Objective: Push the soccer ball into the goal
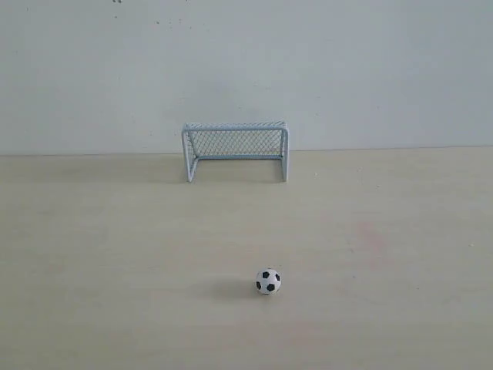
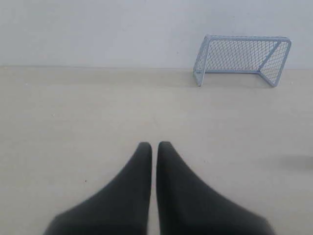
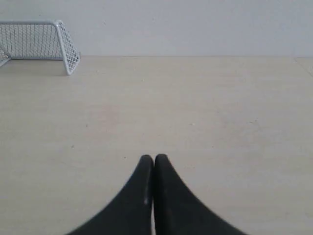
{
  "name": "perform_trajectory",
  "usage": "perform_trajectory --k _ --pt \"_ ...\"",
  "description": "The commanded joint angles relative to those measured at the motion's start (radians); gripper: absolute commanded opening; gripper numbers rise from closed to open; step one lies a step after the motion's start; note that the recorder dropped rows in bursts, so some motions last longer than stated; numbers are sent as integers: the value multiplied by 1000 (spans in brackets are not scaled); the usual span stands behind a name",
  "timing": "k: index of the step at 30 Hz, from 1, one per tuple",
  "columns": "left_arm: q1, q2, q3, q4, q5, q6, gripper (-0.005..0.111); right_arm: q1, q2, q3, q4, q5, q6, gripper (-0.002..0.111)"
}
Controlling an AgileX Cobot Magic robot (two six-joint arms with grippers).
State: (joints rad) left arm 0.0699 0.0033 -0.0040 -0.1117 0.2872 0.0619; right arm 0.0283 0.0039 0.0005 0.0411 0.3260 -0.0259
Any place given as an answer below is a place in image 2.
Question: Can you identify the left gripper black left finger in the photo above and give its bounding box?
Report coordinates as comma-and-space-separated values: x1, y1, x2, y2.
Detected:
45, 142, 152, 235

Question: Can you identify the white miniature soccer goal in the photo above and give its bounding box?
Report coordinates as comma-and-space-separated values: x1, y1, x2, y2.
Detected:
193, 35, 291, 87

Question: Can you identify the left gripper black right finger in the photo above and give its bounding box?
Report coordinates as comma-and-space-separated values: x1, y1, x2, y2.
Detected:
156, 141, 275, 235

